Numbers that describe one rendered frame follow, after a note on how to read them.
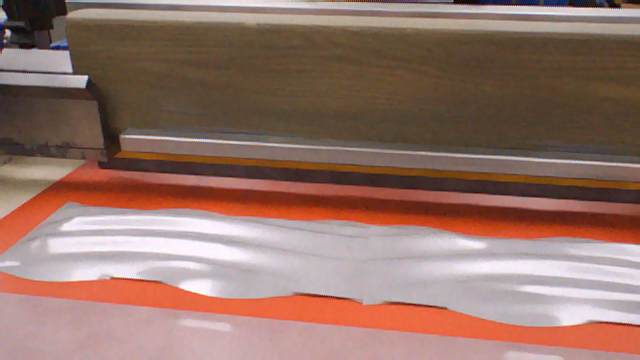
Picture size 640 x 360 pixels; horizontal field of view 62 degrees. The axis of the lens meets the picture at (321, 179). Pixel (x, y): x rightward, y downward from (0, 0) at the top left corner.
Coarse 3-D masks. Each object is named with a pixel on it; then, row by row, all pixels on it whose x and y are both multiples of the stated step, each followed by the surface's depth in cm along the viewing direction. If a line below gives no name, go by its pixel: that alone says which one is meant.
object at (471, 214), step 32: (384, 192) 33; (416, 192) 33; (448, 192) 33; (384, 224) 30; (416, 224) 30; (448, 224) 30; (480, 224) 30; (512, 224) 30; (544, 224) 30; (576, 224) 30; (608, 224) 30; (384, 320) 22; (416, 320) 22; (448, 320) 22; (480, 320) 22; (384, 352) 20; (416, 352) 20; (448, 352) 20; (480, 352) 20; (512, 352) 21; (544, 352) 21; (576, 352) 21; (608, 352) 21
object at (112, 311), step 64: (64, 192) 33; (128, 192) 33; (192, 192) 33; (256, 192) 33; (320, 192) 33; (0, 320) 22; (64, 320) 22; (128, 320) 22; (192, 320) 22; (256, 320) 22; (320, 320) 22
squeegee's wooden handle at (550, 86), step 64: (128, 64) 30; (192, 64) 30; (256, 64) 29; (320, 64) 29; (384, 64) 28; (448, 64) 28; (512, 64) 27; (576, 64) 27; (192, 128) 31; (256, 128) 31; (320, 128) 30; (384, 128) 30; (448, 128) 29; (512, 128) 29; (576, 128) 28
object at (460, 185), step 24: (120, 168) 34; (144, 168) 34; (168, 168) 34; (192, 168) 34; (216, 168) 33; (240, 168) 33; (264, 168) 33; (288, 168) 33; (480, 192) 32; (504, 192) 32; (528, 192) 31; (552, 192) 31; (576, 192) 31; (600, 192) 31; (624, 192) 31
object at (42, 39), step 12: (12, 0) 41; (24, 0) 40; (36, 0) 41; (48, 0) 41; (60, 0) 42; (12, 12) 41; (24, 12) 41; (36, 12) 41; (48, 12) 41; (60, 12) 43; (36, 24) 42; (48, 24) 43; (36, 36) 43; (48, 36) 44; (48, 48) 44
